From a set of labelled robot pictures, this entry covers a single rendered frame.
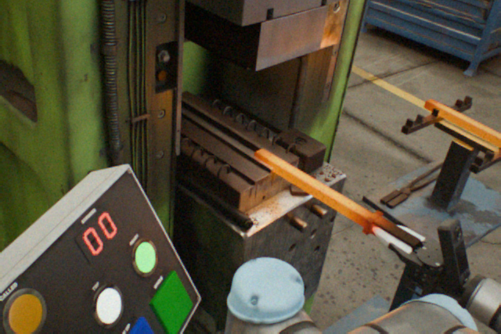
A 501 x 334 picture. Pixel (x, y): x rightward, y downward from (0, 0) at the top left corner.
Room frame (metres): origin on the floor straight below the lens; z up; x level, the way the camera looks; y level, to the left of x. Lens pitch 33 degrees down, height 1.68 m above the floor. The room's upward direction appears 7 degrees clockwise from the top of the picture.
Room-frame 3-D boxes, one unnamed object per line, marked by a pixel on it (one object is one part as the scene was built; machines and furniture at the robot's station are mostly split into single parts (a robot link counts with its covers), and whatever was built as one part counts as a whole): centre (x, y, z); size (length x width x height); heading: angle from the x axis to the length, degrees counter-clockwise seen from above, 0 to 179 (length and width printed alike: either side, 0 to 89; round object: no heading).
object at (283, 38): (1.12, 0.11, 1.32); 0.42 x 0.20 x 0.10; 50
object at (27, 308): (0.40, 0.23, 1.16); 0.05 x 0.03 x 0.04; 140
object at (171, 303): (0.57, 0.10, 1.01); 0.07 x 0.05 x 0.07; 165
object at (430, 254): (0.74, -0.39, 0.98); 0.12 x 0.08 x 0.09; 50
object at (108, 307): (0.48, 0.17, 1.09); 0.05 x 0.03 x 0.04; 140
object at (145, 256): (0.58, 0.14, 1.09); 0.05 x 0.03 x 0.04; 140
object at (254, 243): (1.17, 0.08, 0.69); 0.56 x 0.38 x 0.45; 50
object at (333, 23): (1.31, -0.16, 1.27); 0.09 x 0.02 x 0.17; 140
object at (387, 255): (0.79, -0.29, 0.98); 0.09 x 0.03 x 0.06; 53
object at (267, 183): (1.12, 0.11, 0.96); 0.42 x 0.20 x 0.09; 50
